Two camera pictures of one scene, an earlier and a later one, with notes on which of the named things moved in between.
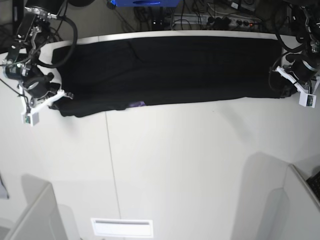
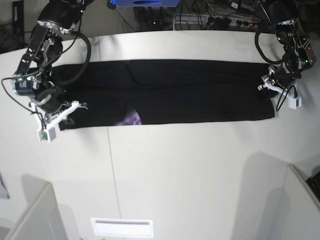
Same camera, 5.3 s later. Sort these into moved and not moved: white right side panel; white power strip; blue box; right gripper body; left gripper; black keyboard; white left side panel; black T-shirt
Moved: right gripper body; black T-shirt; left gripper
Not moved: black keyboard; blue box; white right side panel; white power strip; white left side panel
